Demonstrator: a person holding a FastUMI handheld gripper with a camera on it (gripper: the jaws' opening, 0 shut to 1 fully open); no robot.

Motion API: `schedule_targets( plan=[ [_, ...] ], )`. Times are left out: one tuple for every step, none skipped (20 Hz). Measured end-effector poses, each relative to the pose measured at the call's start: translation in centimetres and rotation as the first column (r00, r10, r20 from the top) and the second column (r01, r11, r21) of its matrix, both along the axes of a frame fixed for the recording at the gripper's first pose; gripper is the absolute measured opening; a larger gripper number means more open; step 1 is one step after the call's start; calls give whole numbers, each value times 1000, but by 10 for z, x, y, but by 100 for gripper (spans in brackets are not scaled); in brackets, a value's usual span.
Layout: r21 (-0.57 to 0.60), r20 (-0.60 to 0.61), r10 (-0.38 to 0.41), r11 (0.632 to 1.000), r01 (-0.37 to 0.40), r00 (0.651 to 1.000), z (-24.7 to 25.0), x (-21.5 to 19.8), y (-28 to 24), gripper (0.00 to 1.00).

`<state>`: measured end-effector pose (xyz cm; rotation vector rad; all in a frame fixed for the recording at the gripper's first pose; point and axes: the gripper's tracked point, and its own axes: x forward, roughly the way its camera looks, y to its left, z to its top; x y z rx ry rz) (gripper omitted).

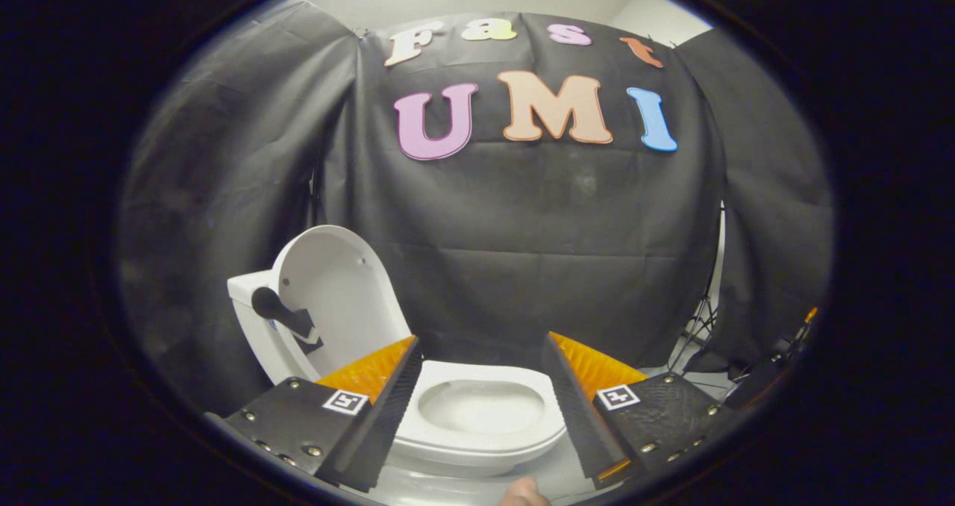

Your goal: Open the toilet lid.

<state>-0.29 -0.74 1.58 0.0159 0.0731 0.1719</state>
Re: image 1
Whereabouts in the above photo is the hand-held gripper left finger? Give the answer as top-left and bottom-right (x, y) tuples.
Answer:
(222, 334), (425, 493)

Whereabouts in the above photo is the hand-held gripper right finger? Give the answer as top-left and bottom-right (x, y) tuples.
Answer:
(542, 331), (736, 490)

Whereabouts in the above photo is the white toilet lid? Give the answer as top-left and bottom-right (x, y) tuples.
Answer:
(251, 224), (413, 379)

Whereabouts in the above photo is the white toilet seat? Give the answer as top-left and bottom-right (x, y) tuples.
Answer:
(394, 360), (569, 456)

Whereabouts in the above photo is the white ceramic toilet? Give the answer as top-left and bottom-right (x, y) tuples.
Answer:
(230, 296), (559, 480)

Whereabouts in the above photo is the white toilet tank cover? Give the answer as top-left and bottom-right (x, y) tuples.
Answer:
(227, 270), (283, 307)

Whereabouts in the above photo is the black tripod stand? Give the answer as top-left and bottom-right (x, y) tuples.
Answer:
(666, 206), (726, 374)

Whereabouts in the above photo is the dark equipment with orange part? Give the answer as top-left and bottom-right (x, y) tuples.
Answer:
(722, 306), (821, 411)

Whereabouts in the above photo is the black backdrop cloth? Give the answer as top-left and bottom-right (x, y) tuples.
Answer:
(116, 0), (835, 419)

